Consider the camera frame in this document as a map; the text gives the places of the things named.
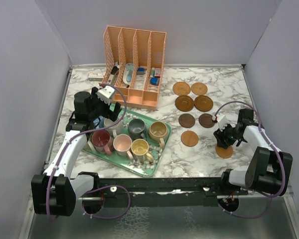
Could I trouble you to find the maroon red mug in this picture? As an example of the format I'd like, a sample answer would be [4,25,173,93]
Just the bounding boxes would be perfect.
[91,130,113,156]

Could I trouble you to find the green mug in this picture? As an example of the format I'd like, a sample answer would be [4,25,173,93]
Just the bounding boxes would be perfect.
[81,135,97,153]

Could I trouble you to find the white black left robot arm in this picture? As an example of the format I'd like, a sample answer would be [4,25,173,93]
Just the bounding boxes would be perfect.
[31,83,127,221]

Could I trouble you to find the woven rattan coaster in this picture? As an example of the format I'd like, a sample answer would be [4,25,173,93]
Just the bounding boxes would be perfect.
[191,82,208,96]
[172,82,191,96]

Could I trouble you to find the dark walnut coaster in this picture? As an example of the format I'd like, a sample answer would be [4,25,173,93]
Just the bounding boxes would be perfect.
[178,114,195,128]
[198,114,215,128]

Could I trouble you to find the red white small box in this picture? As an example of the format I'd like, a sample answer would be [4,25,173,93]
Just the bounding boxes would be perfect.
[150,67,161,78]

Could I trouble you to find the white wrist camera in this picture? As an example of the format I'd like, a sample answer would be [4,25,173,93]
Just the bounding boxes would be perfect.
[215,114,230,131]
[97,84,116,105]

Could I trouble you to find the blue stamp box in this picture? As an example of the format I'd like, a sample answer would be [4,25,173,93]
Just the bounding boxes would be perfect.
[150,77,160,86]

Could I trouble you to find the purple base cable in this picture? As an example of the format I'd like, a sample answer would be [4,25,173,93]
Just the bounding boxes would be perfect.
[218,194,274,219]
[81,185,132,220]

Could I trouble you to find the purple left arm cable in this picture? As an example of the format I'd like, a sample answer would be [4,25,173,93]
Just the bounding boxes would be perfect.
[46,83,128,222]

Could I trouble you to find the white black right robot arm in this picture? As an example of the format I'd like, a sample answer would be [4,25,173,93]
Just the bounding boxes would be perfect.
[212,108,293,196]

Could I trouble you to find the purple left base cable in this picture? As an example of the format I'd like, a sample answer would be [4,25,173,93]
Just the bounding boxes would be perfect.
[81,185,132,220]

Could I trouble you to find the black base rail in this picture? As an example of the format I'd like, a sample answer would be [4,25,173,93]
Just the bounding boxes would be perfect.
[81,177,248,208]

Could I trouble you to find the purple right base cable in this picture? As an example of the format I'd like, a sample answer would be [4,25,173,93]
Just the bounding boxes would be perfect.
[218,194,274,219]

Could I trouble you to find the white packaged item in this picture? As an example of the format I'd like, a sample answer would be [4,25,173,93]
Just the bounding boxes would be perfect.
[134,66,147,90]

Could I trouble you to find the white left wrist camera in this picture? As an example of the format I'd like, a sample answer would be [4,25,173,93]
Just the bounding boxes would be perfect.
[97,84,116,105]

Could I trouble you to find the light blue mug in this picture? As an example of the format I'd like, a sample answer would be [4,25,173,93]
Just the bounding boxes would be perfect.
[93,117,105,128]

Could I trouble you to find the blue correction tape package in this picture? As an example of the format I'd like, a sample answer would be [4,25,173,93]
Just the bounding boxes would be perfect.
[123,63,134,85]

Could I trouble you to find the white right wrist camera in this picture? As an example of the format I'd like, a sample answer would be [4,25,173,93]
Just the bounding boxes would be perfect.
[215,114,230,131]

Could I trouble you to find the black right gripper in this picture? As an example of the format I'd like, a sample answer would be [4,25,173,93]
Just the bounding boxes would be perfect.
[214,121,242,149]

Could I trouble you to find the beige grey mug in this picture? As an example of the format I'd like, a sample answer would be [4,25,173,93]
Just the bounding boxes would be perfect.
[104,119,124,138]

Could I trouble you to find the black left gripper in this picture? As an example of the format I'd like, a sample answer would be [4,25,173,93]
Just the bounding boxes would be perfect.
[89,87,122,121]

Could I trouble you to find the green floral tray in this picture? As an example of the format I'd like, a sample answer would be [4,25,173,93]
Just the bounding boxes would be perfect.
[82,109,164,177]

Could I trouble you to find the tan brown mug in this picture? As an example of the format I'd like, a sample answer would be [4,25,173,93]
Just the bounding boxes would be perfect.
[148,121,169,149]

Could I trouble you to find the black white stapler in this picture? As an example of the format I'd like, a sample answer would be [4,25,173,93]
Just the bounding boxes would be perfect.
[107,63,120,85]

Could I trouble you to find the orange plastic desk organizer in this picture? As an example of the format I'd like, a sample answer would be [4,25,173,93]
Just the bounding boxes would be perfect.
[102,26,166,110]

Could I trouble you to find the small white staples box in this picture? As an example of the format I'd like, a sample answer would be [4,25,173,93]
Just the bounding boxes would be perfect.
[88,71,105,82]

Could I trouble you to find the dark grey blue mug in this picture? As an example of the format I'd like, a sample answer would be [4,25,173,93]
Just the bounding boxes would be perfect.
[128,119,147,140]

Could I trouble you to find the light orange wooden coaster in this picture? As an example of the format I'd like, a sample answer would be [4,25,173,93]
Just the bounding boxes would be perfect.
[181,130,199,147]

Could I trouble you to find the brown wooden ringed coaster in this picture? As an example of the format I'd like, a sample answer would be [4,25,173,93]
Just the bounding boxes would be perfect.
[194,95,213,112]

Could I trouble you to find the yellow mug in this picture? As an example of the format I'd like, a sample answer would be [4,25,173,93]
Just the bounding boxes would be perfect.
[131,139,154,162]

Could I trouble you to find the pink mug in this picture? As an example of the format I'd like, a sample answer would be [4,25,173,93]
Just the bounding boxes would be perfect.
[113,134,133,160]

